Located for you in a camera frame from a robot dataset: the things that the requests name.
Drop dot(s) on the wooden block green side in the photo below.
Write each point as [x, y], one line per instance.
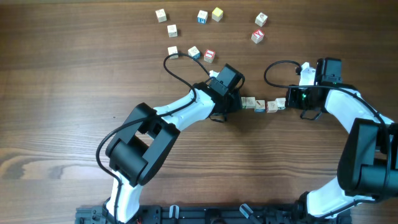
[243, 102]

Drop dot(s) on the wooden block red X top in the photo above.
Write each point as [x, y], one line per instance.
[257, 36]

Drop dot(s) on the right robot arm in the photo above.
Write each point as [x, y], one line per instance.
[367, 170]

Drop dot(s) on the wooden block yellow back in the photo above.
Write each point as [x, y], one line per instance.
[217, 14]

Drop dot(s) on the black mounting rail base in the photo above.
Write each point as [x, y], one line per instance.
[280, 213]

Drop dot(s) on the wooden block plain back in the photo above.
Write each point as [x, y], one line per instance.
[250, 102]

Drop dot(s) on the wooden block green top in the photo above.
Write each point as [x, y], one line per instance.
[280, 103]

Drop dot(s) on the wooden block yellow top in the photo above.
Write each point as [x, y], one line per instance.
[202, 17]

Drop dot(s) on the wooden block far left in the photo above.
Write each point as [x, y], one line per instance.
[161, 15]

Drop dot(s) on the wooden block yellow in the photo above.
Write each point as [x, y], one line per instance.
[217, 14]
[202, 17]

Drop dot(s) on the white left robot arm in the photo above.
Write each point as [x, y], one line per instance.
[137, 149]

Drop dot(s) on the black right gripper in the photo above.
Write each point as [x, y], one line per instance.
[291, 101]

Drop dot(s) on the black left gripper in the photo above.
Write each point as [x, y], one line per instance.
[237, 104]

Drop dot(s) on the wooden block blue side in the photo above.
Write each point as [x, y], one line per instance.
[194, 52]

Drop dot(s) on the wooden block blue D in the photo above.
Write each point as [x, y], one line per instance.
[271, 107]

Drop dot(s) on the wooden block red 9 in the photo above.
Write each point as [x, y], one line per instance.
[261, 19]

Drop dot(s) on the wooden block green J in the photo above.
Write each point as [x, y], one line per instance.
[172, 30]

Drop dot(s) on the wooden block red side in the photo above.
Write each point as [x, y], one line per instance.
[173, 52]

